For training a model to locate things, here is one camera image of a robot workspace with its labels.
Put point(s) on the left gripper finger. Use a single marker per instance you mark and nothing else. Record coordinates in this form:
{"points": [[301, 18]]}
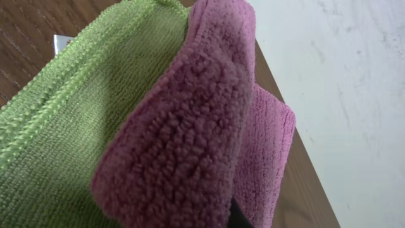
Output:
{"points": [[237, 219]]}

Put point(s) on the purple cloth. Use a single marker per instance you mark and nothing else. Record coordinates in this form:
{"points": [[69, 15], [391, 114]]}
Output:
{"points": [[205, 133]]}

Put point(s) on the folded green cloth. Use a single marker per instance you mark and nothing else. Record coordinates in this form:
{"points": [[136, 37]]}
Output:
{"points": [[54, 131]]}

